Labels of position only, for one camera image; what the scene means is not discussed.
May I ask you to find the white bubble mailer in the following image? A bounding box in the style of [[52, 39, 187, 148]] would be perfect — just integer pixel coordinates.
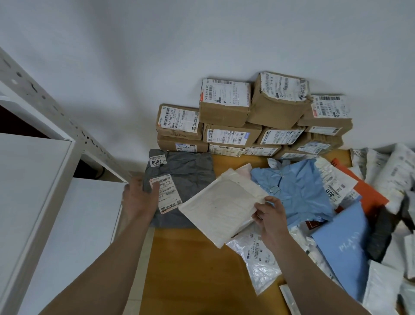
[[178, 168, 270, 249]]

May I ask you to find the person's right hand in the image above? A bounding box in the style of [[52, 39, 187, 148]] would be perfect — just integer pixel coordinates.
[[252, 196, 289, 251]]

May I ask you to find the INS BAHA cardboard box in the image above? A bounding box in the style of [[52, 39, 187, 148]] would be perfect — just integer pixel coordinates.
[[157, 135, 210, 153]]

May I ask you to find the stack of cardboard boxes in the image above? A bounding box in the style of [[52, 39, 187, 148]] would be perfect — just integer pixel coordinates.
[[198, 71, 354, 160]]

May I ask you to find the pile of white mailers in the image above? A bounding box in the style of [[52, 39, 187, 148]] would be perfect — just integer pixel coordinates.
[[225, 142, 415, 315]]

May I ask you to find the grey poly mailer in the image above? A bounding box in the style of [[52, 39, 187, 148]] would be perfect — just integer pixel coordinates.
[[142, 149, 217, 229]]

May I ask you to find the black bubble mailer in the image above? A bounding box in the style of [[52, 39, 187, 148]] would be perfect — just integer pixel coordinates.
[[368, 201, 402, 264]]

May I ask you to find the brown box large label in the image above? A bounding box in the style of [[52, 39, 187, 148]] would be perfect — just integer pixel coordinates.
[[156, 103, 204, 141]]

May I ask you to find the wooden table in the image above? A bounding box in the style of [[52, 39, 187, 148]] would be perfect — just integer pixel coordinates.
[[139, 148, 415, 315]]

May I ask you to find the white metal shelf rack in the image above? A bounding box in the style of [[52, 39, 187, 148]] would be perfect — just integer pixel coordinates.
[[0, 47, 137, 315]]

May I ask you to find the tall brown box double label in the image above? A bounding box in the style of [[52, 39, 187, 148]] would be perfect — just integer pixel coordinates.
[[208, 144, 247, 158]]

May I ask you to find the person's right forearm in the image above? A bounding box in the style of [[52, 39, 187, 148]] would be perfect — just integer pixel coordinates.
[[267, 235, 370, 315]]

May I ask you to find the person's left hand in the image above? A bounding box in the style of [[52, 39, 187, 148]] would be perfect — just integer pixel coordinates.
[[121, 177, 160, 225]]

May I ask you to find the brown box white barcode label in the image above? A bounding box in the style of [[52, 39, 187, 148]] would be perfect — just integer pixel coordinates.
[[297, 94, 353, 135]]

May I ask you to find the person's left forearm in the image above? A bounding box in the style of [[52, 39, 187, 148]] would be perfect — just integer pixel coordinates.
[[38, 214, 156, 315]]

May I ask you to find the smooth light blue mailer package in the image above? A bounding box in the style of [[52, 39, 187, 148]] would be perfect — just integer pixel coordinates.
[[310, 201, 372, 304]]

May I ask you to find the blue plastic mailer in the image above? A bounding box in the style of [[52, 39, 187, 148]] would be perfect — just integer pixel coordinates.
[[250, 159, 336, 228]]

